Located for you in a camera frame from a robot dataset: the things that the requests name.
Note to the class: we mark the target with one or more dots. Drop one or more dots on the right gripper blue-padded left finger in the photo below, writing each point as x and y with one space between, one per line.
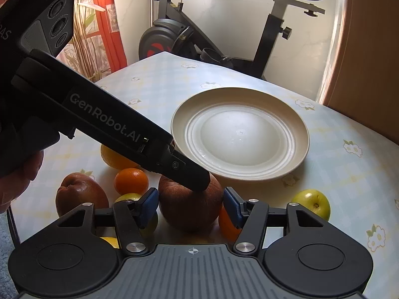
132 216

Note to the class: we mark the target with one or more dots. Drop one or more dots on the large red apple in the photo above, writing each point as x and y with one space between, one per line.
187 210

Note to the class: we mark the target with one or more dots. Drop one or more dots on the floral checked tablecloth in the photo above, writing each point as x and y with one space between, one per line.
353 166

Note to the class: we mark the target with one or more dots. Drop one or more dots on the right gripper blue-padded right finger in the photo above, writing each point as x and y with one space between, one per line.
251 217

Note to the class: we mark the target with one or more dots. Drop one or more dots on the wooden headboard panel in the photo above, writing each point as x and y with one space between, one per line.
364 81

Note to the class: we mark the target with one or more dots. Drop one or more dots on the large yellow orange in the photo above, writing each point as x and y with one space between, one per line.
115 160

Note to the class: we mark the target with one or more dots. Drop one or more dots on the cream round plate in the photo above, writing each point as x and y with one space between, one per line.
241 134

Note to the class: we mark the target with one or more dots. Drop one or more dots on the yellow fruit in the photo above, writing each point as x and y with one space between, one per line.
112 241

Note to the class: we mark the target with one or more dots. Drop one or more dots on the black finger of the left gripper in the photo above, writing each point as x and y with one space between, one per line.
184 171

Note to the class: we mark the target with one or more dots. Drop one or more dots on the small orange mandarin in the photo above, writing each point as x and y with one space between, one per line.
131 180

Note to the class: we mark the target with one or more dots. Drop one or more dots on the red patterned curtain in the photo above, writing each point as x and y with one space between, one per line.
83 34

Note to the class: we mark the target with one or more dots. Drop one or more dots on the green apple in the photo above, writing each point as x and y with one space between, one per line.
315 201

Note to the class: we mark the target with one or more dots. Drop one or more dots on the person's left hand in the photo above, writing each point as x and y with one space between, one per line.
14 184

